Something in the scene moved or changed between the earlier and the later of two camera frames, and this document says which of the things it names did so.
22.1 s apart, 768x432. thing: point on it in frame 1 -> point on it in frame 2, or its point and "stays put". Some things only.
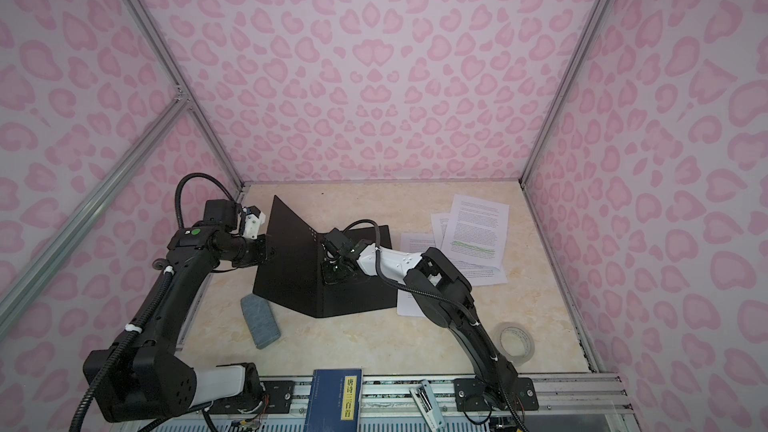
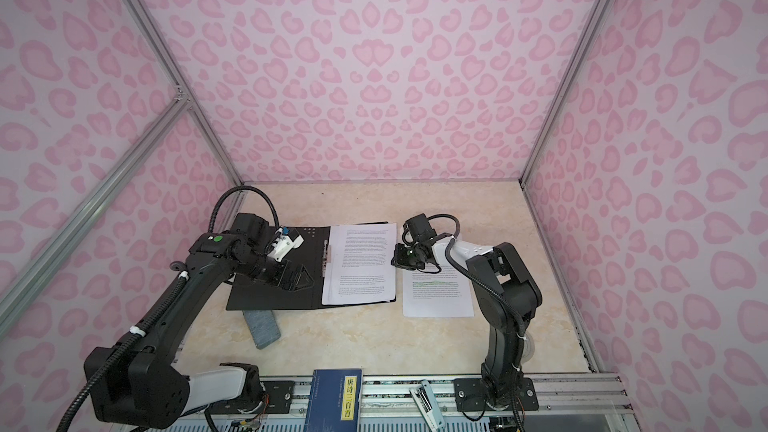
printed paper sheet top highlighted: (476, 231) -> (361, 264)
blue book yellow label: (335, 400) stays put
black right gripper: (328, 277) -> (400, 259)
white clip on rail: (427, 405) stays put
